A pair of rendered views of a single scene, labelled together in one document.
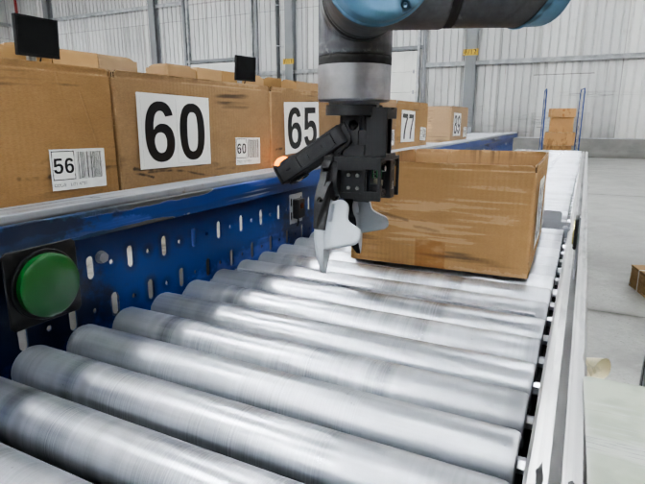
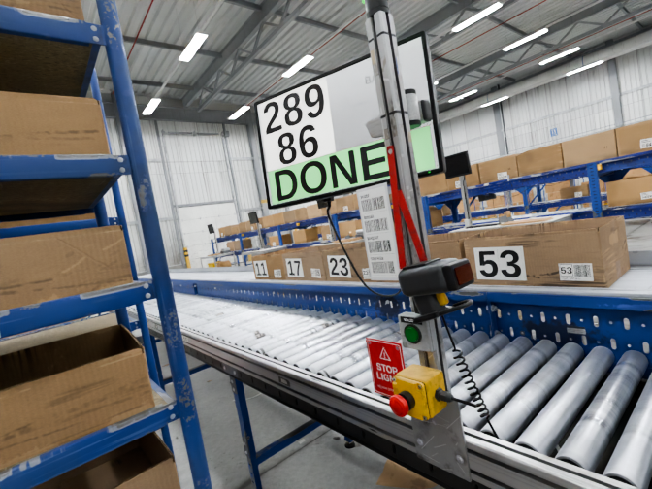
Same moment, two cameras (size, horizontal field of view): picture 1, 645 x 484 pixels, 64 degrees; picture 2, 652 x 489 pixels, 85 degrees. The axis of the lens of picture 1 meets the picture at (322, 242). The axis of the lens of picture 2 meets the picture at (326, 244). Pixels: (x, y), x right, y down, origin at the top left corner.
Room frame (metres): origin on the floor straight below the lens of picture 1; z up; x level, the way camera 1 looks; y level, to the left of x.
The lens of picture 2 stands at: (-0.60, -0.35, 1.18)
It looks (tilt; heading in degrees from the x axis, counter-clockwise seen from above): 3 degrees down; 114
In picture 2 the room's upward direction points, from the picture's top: 10 degrees counter-clockwise
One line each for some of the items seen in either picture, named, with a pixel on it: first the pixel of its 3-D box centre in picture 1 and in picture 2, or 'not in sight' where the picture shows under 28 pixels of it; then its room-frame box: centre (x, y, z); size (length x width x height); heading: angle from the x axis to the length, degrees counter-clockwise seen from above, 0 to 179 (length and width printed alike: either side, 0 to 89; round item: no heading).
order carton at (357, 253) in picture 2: not in sight; (370, 260); (-1.15, 1.38, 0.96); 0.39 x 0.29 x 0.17; 153
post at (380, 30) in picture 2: not in sight; (413, 248); (-0.73, 0.36, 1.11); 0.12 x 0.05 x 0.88; 153
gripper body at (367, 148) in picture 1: (358, 154); not in sight; (0.66, -0.05, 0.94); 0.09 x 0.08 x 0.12; 63
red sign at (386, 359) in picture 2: not in sight; (398, 372); (-0.80, 0.37, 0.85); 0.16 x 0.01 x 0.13; 153
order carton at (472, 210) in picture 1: (459, 200); not in sight; (0.98, -0.26, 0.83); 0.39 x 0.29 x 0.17; 155
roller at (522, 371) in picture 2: not in sight; (511, 381); (-0.59, 0.59, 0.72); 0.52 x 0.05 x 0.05; 63
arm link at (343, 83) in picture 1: (355, 86); not in sight; (0.67, -0.04, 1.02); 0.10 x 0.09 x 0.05; 153
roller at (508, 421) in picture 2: not in sight; (539, 387); (-0.53, 0.56, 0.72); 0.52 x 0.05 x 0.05; 63
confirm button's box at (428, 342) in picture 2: not in sight; (416, 331); (-0.74, 0.33, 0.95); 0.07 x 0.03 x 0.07; 153
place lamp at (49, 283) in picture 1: (51, 284); not in sight; (0.53, 0.29, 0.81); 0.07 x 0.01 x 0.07; 153
